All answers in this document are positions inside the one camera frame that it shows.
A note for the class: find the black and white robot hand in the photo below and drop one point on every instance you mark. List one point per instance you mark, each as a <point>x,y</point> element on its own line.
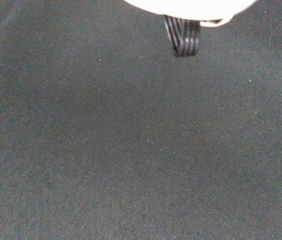
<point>190,8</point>

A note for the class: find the black bench cloth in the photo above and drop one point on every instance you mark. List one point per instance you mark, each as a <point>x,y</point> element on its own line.
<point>130,140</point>

